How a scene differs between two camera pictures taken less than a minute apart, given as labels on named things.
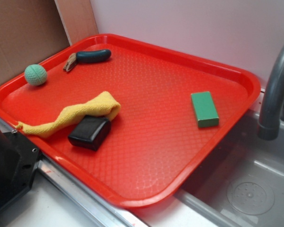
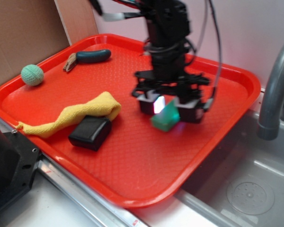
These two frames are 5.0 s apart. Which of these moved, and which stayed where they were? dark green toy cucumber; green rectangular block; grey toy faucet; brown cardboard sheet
Moved: green rectangular block
Stayed: grey toy faucet; brown cardboard sheet; dark green toy cucumber
